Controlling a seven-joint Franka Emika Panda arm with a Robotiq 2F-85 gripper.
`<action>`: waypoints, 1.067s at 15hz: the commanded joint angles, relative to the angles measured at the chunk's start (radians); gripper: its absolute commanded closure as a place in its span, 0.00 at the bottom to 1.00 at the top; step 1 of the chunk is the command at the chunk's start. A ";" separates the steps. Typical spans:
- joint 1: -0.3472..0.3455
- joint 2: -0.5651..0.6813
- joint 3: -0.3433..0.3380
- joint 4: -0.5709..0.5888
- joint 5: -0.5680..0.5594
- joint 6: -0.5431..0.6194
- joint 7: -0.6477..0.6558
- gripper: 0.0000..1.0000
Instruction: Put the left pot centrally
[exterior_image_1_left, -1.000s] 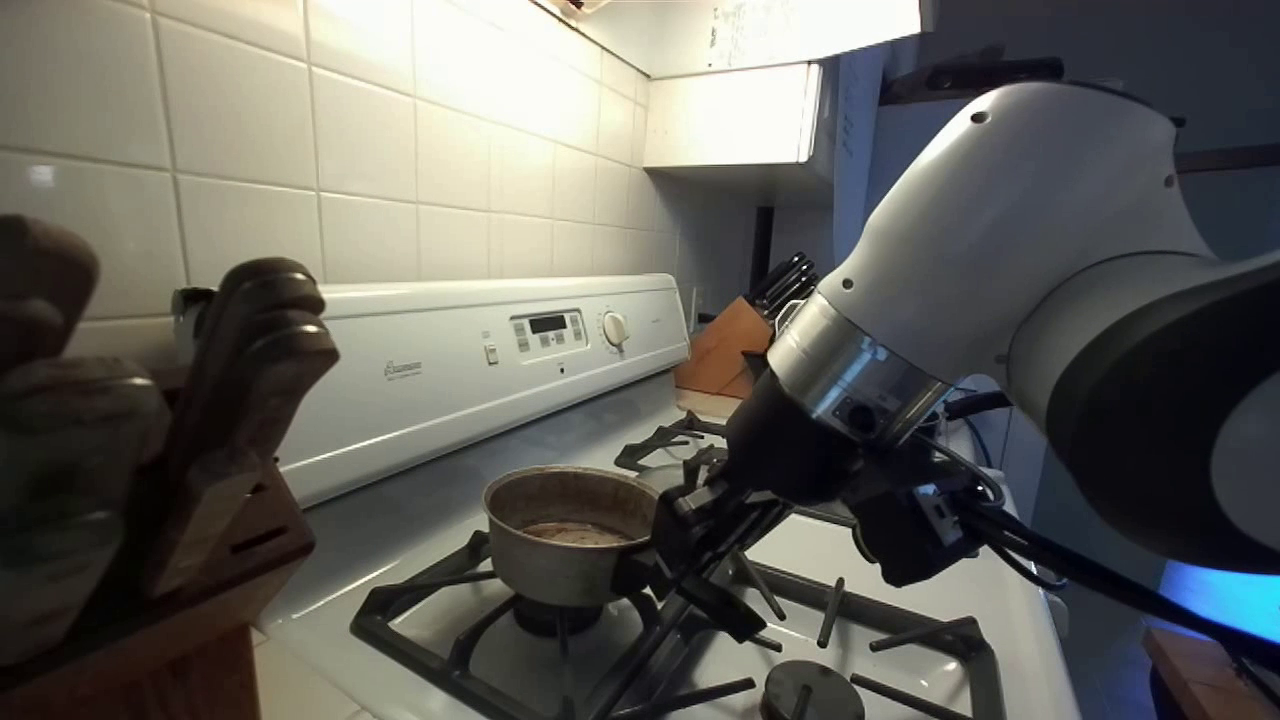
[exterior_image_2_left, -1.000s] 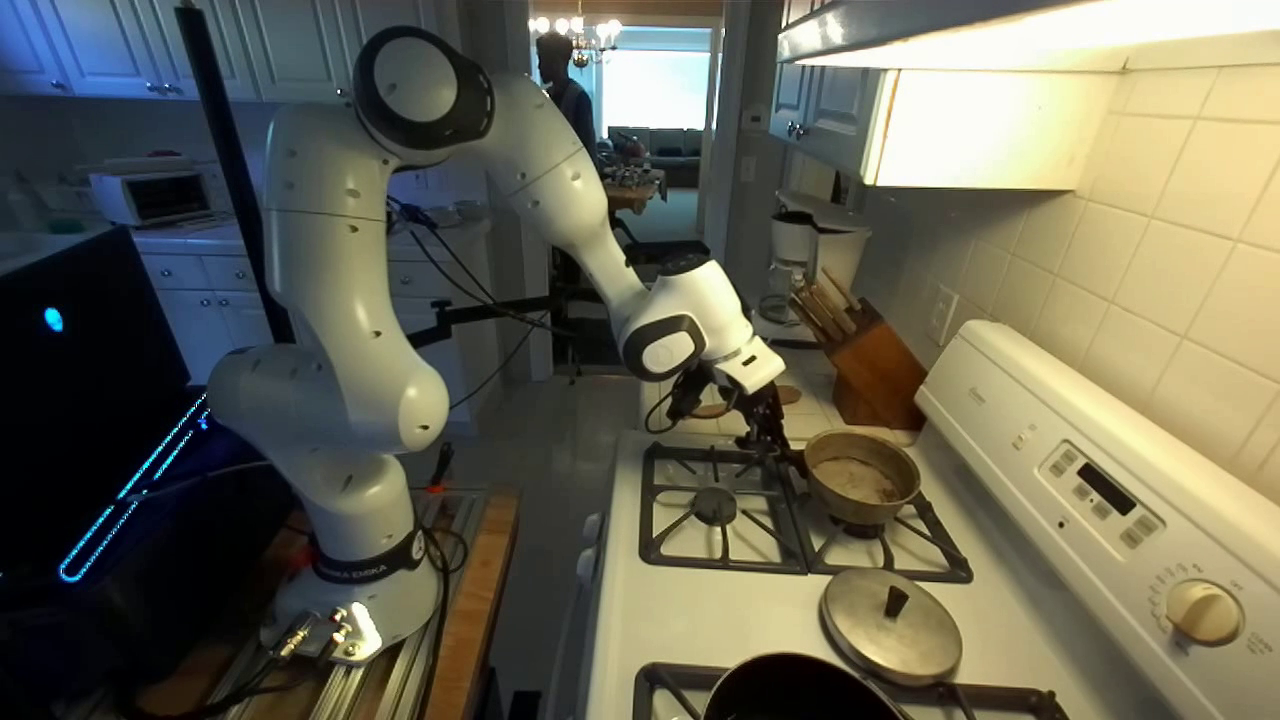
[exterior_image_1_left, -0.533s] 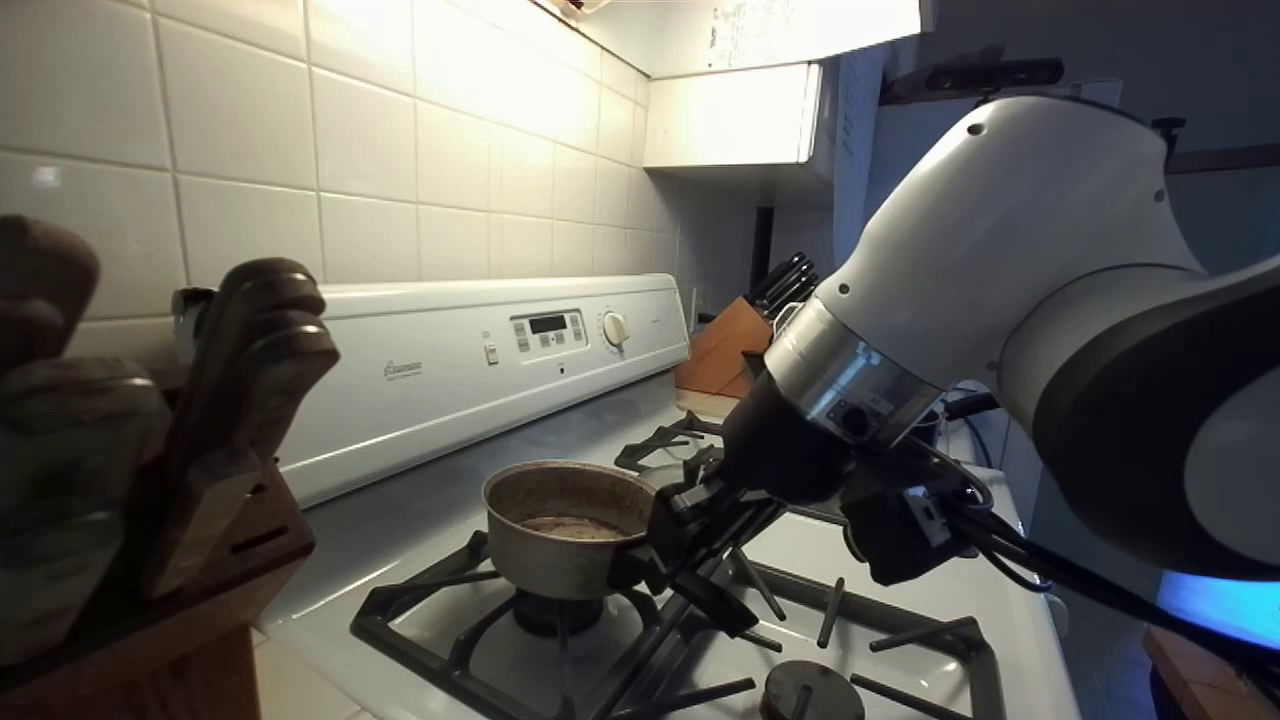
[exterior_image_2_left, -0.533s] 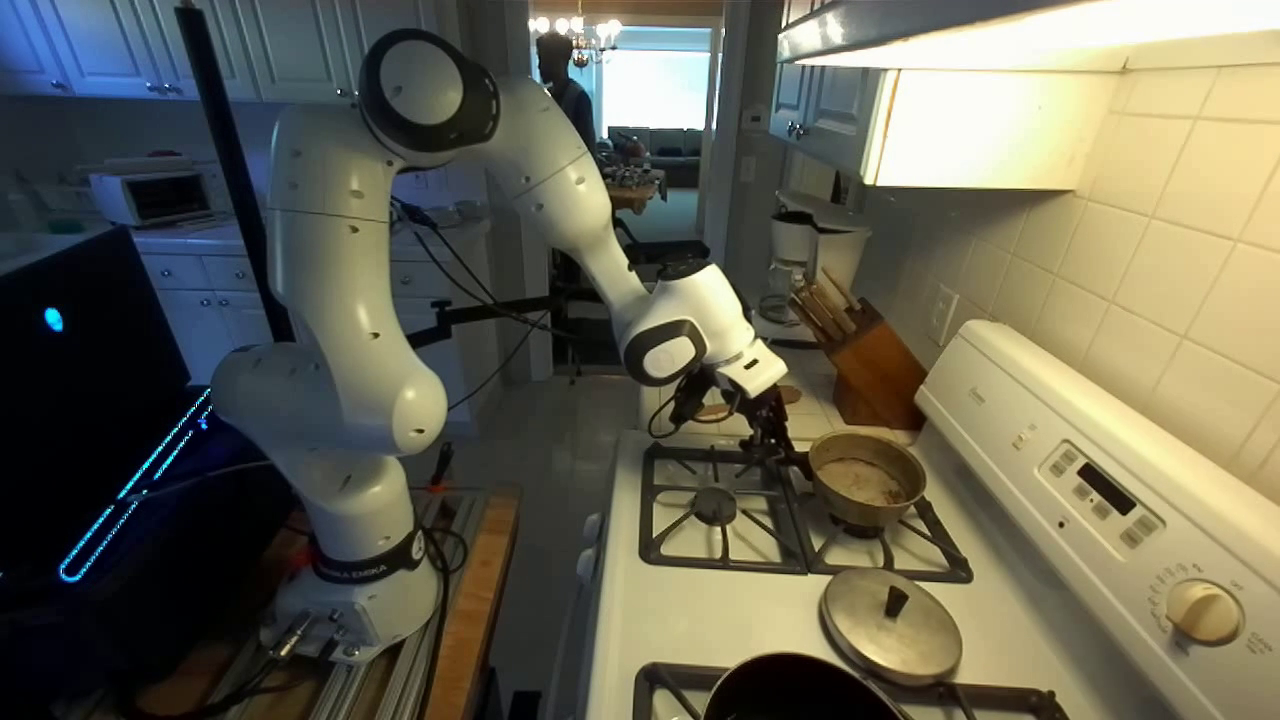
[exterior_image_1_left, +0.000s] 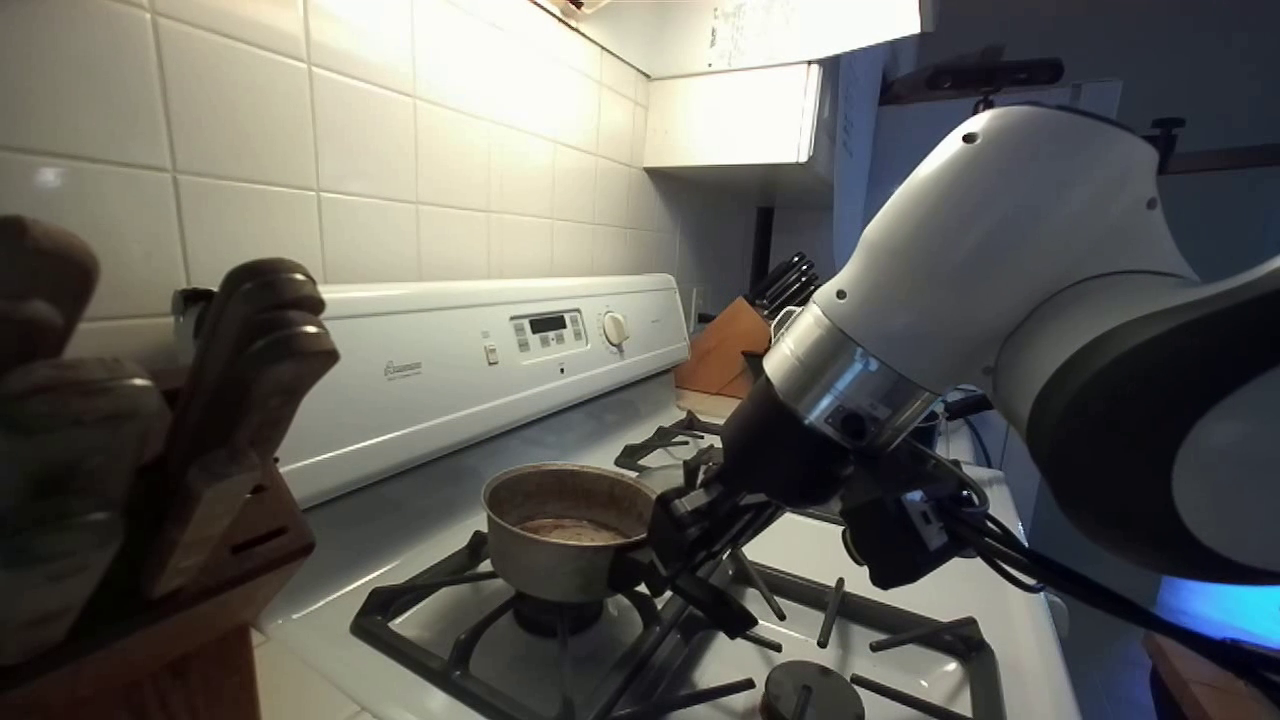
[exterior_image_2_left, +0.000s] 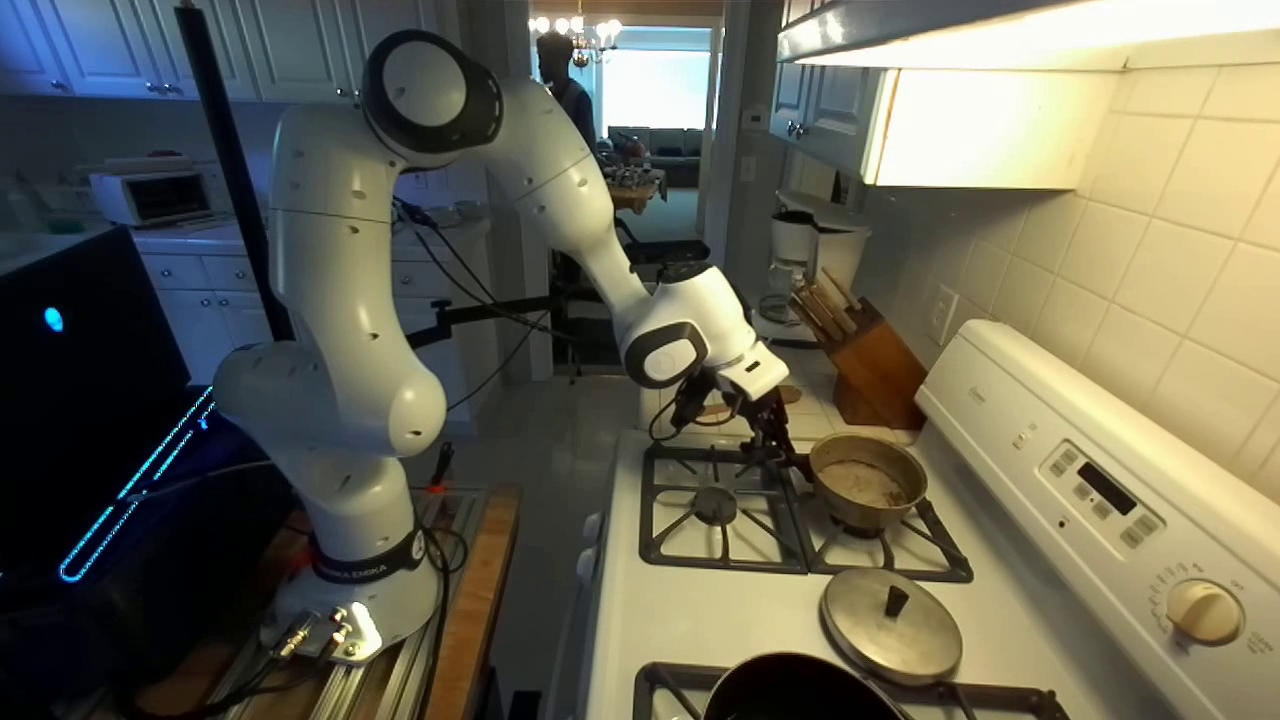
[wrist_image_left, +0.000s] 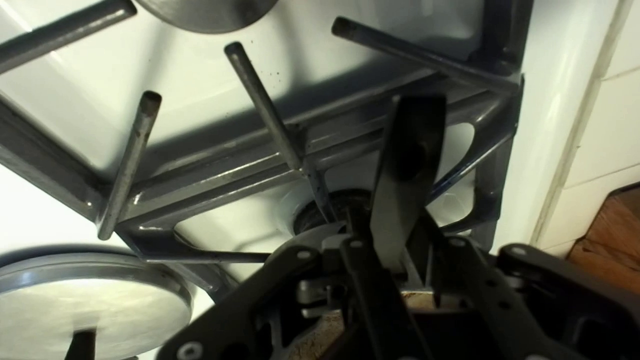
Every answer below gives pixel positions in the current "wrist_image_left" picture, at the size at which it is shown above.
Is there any white gas stove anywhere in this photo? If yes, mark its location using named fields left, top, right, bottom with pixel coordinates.
left=0, top=0, right=631, bottom=360

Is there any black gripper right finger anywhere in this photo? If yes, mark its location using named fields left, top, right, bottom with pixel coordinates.
left=426, top=210, right=640, bottom=360

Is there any round gas burner cap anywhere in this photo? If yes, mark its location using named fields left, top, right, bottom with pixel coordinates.
left=131, top=0, right=282, bottom=36
left=292, top=189, right=375, bottom=237

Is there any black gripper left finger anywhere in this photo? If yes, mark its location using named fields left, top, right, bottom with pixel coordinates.
left=156, top=202, right=436, bottom=360

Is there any round metal pot lid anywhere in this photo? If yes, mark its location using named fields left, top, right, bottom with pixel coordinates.
left=0, top=246, right=202, bottom=360

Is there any metal pot with black handle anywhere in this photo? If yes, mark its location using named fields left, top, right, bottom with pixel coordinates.
left=266, top=93, right=448, bottom=360

